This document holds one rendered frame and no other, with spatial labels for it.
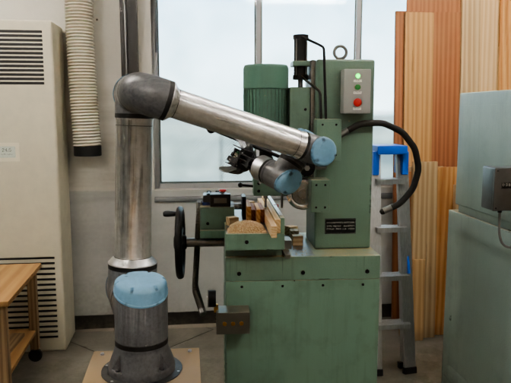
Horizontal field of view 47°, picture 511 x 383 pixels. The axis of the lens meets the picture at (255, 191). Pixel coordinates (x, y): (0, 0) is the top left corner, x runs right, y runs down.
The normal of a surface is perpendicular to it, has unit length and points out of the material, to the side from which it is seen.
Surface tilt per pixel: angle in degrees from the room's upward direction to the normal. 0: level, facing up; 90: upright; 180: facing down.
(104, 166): 90
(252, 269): 90
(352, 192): 90
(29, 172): 90
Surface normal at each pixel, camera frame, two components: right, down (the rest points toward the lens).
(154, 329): 0.62, 0.11
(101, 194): 0.11, 0.13
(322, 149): 0.41, 0.15
